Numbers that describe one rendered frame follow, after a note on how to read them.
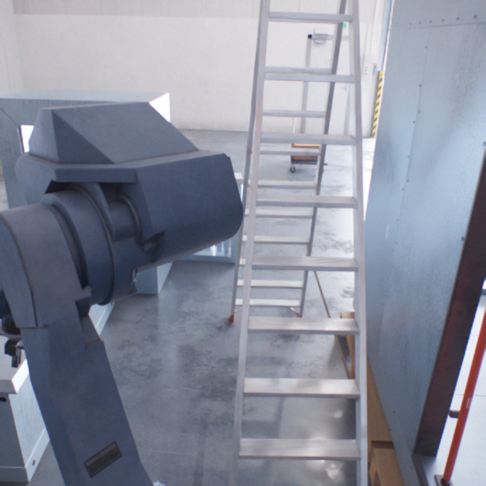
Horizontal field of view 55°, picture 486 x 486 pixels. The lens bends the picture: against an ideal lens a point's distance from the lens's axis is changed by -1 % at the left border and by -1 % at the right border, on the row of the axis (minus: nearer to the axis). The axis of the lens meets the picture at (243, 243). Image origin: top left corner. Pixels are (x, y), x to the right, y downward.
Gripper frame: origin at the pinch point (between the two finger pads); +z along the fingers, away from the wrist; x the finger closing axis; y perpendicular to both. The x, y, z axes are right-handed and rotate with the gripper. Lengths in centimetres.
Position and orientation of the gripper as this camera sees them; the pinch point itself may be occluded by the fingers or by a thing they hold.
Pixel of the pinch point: (16, 361)
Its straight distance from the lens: 228.6
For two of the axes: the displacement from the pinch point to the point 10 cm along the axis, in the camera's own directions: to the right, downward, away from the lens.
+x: 0.0, -4.0, 9.2
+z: -2.1, 9.0, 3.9
